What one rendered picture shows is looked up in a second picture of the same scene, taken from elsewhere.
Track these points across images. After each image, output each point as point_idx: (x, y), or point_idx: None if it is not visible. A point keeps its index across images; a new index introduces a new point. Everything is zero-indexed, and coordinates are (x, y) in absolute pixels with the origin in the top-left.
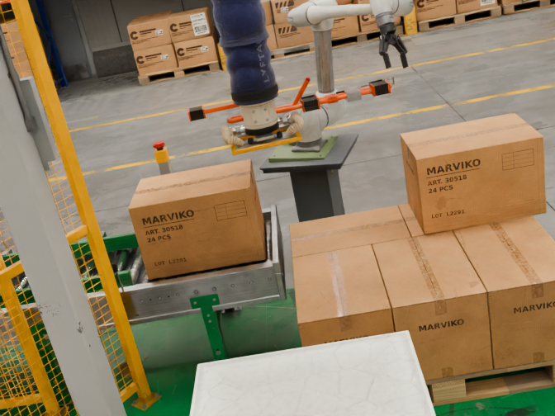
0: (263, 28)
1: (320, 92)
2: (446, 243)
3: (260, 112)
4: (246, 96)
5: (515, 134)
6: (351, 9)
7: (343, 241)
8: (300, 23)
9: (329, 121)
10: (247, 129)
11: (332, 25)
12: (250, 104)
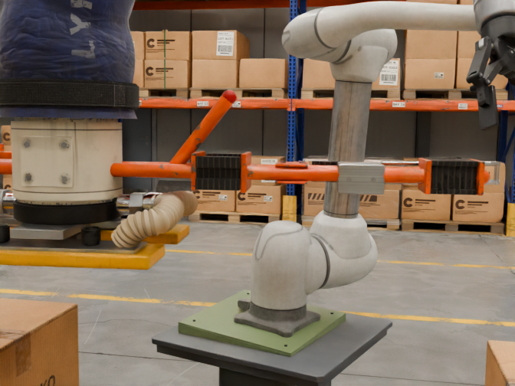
0: None
1: (325, 214)
2: None
3: (47, 152)
4: (8, 85)
5: None
6: (418, 10)
7: None
8: (301, 42)
9: (332, 278)
10: (15, 200)
11: (376, 73)
12: (16, 115)
